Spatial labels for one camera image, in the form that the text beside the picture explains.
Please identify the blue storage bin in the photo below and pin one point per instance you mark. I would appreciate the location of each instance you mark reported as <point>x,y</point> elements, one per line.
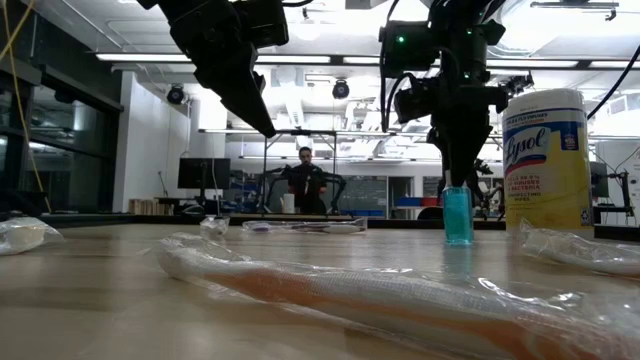
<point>410,201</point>

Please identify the black computer monitor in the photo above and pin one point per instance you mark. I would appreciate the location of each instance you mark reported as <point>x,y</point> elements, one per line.
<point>205,173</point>

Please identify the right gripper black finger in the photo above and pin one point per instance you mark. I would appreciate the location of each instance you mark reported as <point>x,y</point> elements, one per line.
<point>439,137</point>
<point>465,150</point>

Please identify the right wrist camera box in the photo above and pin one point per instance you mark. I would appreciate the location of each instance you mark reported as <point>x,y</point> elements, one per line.
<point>412,102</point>

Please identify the person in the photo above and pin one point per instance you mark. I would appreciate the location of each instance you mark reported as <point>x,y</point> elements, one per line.
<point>306,187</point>

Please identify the orange toothbrush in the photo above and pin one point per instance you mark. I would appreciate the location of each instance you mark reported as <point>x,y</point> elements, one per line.
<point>575,252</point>
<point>350,300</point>
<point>25,235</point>

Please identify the white paper roll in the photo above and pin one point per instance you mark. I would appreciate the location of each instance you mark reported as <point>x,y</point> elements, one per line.
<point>288,203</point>

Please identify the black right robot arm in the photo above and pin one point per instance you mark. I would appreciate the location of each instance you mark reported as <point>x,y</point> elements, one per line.
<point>465,50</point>

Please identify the blue mouthwash bottle white cap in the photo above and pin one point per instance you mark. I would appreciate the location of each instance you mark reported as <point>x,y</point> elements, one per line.
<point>457,215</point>

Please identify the purple toothbrush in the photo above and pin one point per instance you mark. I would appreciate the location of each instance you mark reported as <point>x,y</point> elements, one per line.
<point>320,227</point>

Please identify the black background robot arm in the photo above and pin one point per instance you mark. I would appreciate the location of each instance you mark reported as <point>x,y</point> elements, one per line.
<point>272,175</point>
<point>337,180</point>

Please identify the black aluminium table frame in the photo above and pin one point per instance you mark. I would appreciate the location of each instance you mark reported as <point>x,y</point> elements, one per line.
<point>100,219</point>

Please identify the black overhead light bar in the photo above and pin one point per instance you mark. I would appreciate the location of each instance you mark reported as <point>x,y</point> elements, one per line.
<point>310,58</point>

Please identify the red storage bin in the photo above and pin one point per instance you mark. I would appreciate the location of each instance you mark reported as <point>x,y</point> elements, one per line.
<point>430,201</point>

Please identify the black ceiling camera mount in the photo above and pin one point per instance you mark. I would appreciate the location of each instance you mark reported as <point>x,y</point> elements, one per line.
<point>521,82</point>

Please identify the yellow Lysol wipes canister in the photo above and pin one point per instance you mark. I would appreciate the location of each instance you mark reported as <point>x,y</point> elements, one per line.
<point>545,175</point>

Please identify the black equipment stand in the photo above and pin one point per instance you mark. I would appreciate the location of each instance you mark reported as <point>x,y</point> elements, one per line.
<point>625,190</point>

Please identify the black background workstation frame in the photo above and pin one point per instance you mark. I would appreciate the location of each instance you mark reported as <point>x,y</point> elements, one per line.
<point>320,132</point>

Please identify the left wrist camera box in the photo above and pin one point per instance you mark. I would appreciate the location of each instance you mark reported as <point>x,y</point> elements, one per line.
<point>265,22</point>

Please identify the stack of wooden blocks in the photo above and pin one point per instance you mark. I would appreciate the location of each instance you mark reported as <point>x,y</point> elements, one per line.
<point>150,207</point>

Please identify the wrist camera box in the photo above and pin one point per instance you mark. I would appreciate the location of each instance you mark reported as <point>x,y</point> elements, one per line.
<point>412,102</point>
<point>265,22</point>

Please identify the black chair back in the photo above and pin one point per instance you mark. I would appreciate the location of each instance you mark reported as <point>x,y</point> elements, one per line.
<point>431,214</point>

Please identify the black round ceiling spotlight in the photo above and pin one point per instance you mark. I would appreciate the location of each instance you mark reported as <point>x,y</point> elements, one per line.
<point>341,89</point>
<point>176,95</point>

